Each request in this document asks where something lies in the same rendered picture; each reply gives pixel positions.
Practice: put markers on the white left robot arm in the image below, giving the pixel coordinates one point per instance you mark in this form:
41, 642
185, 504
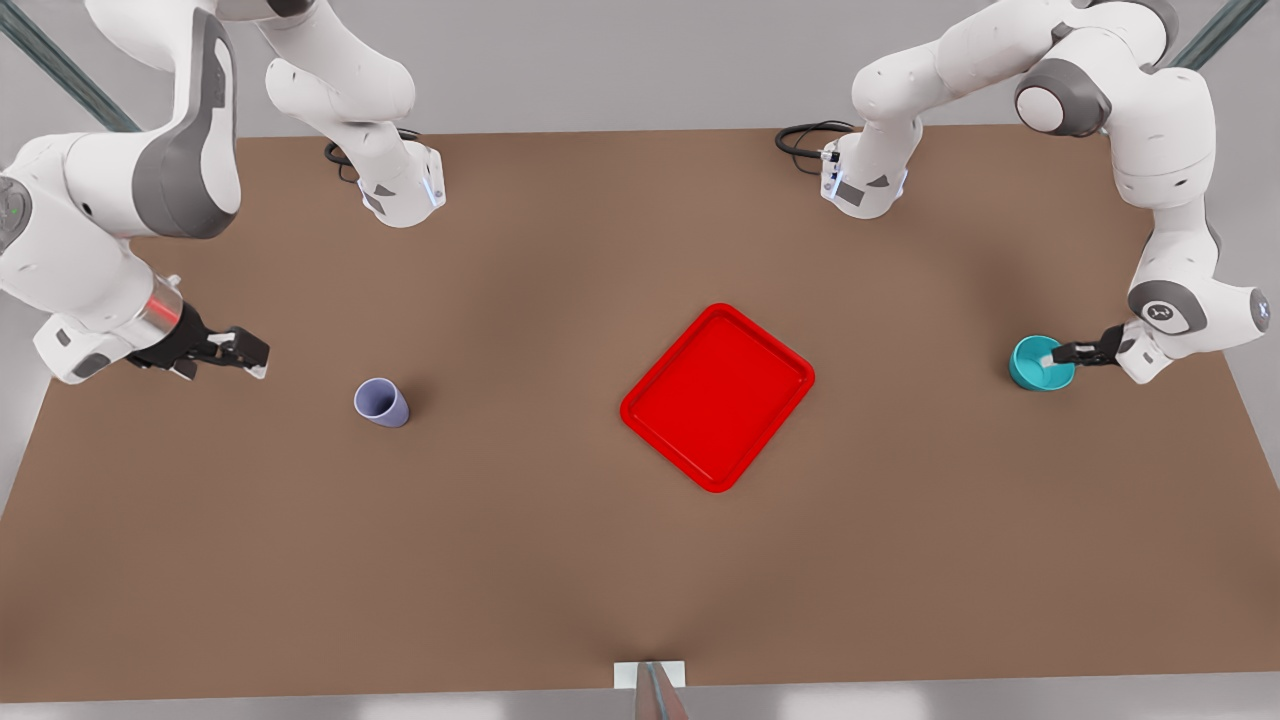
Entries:
1160, 120

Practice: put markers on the lavender cup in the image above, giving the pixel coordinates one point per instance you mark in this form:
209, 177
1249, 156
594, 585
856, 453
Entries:
382, 404

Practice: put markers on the red rectangular tray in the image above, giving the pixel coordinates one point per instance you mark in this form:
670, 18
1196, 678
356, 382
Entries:
717, 398

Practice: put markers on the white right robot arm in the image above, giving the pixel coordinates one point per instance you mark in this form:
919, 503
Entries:
95, 190

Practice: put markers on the teal bowl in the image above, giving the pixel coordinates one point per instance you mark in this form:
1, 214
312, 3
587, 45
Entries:
1028, 368

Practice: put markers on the silver frame post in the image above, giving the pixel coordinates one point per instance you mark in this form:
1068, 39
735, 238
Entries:
70, 75
1215, 30
655, 685

